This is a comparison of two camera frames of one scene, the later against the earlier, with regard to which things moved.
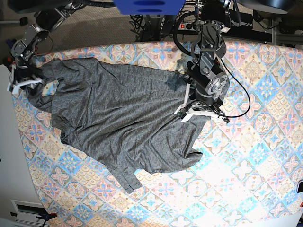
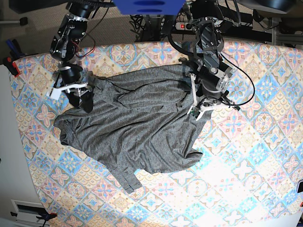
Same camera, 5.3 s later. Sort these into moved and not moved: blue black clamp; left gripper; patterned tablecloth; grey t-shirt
Moved: left gripper; grey t-shirt
Not moved: blue black clamp; patterned tablecloth
